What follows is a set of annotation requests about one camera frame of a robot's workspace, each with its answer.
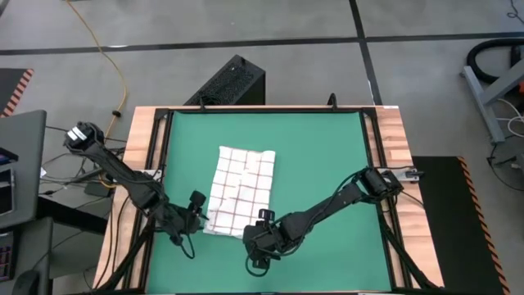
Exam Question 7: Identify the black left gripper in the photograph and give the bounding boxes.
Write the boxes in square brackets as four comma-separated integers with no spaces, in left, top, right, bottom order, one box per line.
[157,202,210,246]

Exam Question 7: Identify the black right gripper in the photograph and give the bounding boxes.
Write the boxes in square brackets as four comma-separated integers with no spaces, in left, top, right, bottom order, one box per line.
[242,220,290,261]

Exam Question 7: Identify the white red-checked towel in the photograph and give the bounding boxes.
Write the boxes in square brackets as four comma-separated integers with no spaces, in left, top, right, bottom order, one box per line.
[203,145,277,239]

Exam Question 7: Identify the green table mat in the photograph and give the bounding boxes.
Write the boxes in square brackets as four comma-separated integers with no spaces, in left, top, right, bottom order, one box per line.
[146,110,393,294]

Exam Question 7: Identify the black power brick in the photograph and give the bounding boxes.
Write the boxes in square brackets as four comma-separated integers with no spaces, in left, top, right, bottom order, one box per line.
[84,182,112,198]

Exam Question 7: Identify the black perforated computer tower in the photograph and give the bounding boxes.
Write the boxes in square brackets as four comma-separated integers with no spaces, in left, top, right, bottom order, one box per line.
[183,54,266,107]

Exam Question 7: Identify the grey side desk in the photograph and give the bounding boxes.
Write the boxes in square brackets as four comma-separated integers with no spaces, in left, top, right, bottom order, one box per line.
[0,216,54,295]

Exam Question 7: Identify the black computer mouse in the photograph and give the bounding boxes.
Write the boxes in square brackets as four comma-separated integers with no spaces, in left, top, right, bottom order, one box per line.
[11,270,41,295]

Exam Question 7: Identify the keyboard with coloured keys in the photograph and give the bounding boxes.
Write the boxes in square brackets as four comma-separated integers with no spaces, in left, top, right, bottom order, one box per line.
[0,231,16,284]

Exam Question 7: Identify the black mat orange striped edge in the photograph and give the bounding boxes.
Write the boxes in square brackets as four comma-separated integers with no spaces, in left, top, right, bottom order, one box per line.
[0,68,34,119]
[411,155,511,295]

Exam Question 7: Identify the small black device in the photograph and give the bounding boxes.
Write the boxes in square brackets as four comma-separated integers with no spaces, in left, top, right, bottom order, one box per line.
[0,146,20,166]

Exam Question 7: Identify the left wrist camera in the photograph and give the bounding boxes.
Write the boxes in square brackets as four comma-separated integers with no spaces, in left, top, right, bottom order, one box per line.
[188,189,207,215]

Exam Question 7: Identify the black looped cable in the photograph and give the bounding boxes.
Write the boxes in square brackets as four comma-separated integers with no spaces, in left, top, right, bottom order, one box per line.
[179,235,197,260]
[244,252,272,279]

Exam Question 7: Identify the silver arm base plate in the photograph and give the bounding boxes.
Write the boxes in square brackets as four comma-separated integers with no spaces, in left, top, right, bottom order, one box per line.
[112,169,164,184]
[370,166,425,182]

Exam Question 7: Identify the black metal table frame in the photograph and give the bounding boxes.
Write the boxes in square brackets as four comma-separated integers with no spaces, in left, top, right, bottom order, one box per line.
[96,107,439,295]

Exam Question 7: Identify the yellow power cord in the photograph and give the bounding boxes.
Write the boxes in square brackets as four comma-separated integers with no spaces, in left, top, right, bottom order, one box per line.
[65,0,129,189]

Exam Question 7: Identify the thin black floor cable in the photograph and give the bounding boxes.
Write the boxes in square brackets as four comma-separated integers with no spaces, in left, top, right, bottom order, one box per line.
[44,125,126,143]

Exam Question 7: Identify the black floor cables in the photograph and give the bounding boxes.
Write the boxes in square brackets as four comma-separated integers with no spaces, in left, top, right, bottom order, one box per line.
[486,141,524,208]

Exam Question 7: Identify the grey metal frame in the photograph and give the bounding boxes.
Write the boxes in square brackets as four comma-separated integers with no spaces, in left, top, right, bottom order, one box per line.
[460,57,524,145]

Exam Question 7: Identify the black vacuum hose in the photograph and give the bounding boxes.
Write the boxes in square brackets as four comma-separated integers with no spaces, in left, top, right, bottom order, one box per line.
[466,38,524,85]

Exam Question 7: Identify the white floor cables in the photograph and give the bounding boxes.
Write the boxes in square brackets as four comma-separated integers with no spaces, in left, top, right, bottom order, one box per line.
[495,98,524,138]

